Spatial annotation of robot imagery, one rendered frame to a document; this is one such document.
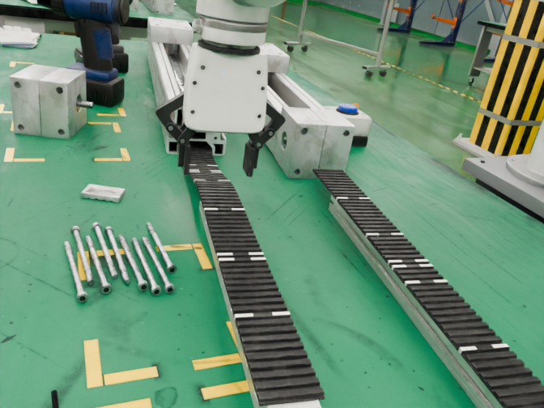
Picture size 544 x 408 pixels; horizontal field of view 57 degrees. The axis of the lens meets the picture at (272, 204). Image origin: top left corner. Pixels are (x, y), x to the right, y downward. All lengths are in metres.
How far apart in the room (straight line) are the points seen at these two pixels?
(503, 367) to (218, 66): 0.42
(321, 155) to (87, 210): 0.38
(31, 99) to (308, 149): 0.45
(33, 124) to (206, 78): 0.40
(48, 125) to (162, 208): 0.30
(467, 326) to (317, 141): 0.41
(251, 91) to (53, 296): 0.32
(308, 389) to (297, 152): 0.49
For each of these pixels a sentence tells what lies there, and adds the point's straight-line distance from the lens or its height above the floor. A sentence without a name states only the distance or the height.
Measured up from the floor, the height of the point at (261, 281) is 0.81.
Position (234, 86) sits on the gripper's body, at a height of 0.96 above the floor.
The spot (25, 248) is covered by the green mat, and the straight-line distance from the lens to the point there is 0.61.
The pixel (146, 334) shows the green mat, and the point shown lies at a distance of 0.48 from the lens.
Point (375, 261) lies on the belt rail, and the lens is 0.62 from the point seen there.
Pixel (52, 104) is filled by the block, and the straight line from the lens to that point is 0.90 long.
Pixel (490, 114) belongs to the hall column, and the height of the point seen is 0.30.
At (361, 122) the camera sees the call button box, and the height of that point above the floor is 0.83.
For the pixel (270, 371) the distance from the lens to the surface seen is 0.41.
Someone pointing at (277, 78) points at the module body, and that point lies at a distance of 1.17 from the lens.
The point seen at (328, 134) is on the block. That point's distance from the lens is 0.82.
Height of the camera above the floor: 1.10
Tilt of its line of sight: 26 degrees down
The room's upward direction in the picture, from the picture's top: 9 degrees clockwise
